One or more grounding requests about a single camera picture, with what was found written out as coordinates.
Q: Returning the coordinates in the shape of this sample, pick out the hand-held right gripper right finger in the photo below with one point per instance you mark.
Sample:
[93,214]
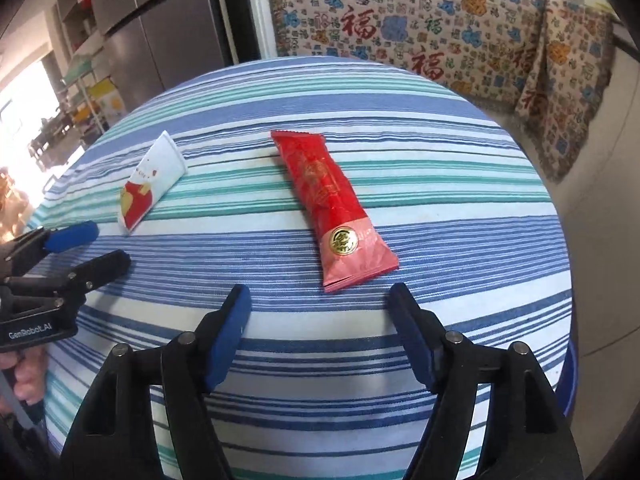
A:
[415,340]

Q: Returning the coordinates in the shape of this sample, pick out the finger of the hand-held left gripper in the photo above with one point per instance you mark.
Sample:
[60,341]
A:
[102,266]
[70,237]

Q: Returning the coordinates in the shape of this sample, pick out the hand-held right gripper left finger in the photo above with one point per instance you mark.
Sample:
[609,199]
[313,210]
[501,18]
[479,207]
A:
[227,340]

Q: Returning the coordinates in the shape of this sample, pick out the white packet with red print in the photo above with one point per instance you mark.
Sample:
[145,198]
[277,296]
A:
[150,185]

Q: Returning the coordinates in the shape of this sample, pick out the blue mesh wastebasket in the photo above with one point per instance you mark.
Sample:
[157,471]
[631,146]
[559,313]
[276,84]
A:
[571,380]

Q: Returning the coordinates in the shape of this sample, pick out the long red snack packet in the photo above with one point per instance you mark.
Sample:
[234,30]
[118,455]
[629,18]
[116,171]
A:
[330,200]

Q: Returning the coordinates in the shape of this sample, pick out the person's left hand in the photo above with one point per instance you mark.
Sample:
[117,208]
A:
[30,375]

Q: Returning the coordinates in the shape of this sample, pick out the yellow white cardboard box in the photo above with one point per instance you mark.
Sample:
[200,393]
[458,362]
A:
[107,100]

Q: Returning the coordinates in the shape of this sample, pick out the round table, striped cloth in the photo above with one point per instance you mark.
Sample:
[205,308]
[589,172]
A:
[450,200]

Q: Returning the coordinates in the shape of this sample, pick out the grey refrigerator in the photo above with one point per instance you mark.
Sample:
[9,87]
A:
[165,35]

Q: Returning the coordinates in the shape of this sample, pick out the grey shelving cabinet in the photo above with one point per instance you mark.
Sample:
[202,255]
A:
[67,5]

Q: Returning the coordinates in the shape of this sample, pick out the narrow printed cloth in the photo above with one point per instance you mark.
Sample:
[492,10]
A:
[565,85]

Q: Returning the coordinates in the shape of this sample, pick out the large printed cloth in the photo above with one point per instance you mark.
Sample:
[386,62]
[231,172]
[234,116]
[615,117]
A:
[400,25]

